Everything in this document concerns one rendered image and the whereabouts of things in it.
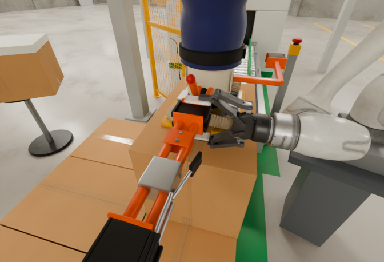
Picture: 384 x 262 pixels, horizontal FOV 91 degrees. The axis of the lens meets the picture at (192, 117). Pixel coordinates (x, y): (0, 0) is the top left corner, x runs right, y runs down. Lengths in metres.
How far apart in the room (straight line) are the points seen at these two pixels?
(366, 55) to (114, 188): 1.07
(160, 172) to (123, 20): 1.77
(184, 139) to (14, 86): 1.68
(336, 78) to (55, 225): 1.16
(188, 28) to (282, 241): 1.40
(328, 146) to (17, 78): 1.92
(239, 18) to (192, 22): 0.13
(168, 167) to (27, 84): 1.67
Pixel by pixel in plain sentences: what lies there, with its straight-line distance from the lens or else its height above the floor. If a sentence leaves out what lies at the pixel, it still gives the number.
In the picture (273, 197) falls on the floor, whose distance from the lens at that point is 1.74.
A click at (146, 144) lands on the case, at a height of 0.94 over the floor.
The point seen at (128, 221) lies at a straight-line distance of 0.32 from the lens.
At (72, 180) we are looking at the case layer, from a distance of 1.20.
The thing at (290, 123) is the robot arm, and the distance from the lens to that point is 0.49.
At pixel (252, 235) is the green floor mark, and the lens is 1.54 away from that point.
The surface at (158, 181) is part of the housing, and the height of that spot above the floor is 1.09.
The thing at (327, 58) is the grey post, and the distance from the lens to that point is 4.27.
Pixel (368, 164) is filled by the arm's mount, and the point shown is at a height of 0.78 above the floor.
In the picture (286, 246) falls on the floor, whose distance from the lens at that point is 1.59.
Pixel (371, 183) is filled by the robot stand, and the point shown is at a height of 0.75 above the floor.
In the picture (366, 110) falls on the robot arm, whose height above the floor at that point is 0.96.
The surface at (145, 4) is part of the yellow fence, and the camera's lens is 2.51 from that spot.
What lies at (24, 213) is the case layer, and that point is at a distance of 1.20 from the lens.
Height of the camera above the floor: 1.38
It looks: 36 degrees down
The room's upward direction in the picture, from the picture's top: straight up
